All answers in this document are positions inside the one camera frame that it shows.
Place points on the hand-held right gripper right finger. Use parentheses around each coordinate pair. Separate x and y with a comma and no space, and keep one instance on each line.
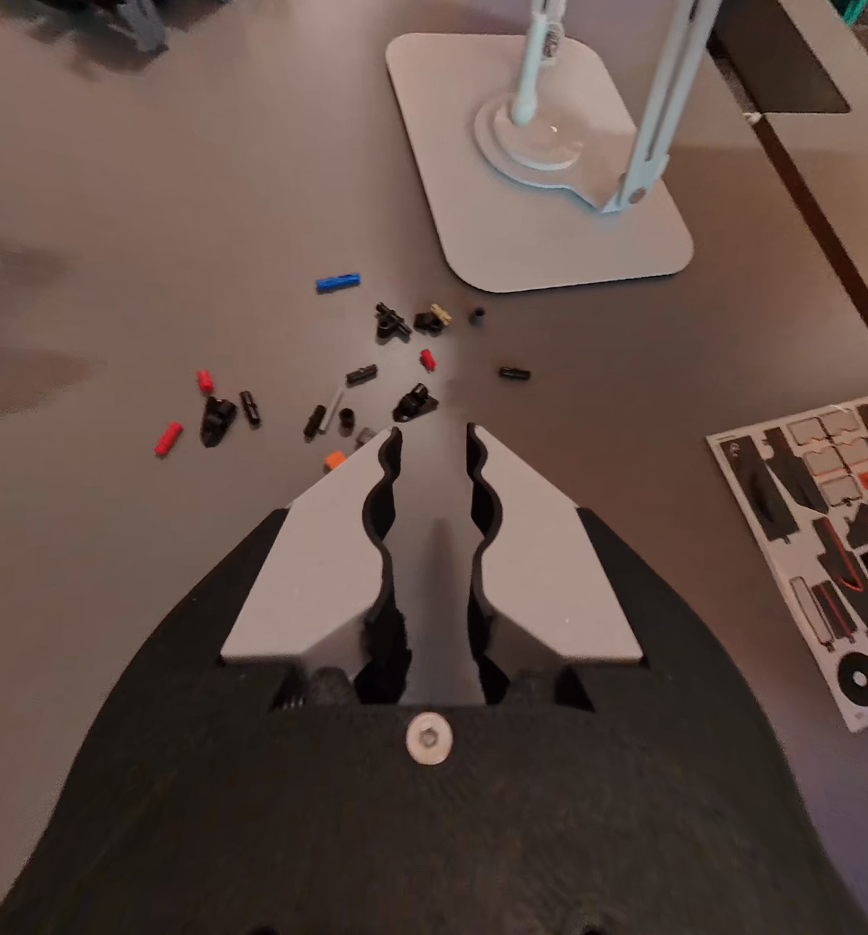
(551,584)

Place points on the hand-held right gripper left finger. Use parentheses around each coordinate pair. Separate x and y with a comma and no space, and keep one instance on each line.
(310,577)

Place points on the orange lego piece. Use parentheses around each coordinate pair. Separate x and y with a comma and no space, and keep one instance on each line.
(335,460)

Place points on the black lego bush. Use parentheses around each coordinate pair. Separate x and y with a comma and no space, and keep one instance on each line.
(346,418)

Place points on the white lego axle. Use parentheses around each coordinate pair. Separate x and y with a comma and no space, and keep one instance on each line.
(332,410)

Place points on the black lego connector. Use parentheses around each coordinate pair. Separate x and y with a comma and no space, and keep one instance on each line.
(218,421)
(392,322)
(414,402)

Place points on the blue lego pin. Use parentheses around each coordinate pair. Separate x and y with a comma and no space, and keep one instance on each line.
(337,282)

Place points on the sticker sheet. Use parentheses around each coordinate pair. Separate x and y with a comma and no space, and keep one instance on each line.
(792,511)

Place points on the white book stand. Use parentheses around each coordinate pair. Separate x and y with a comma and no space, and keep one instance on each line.
(522,234)

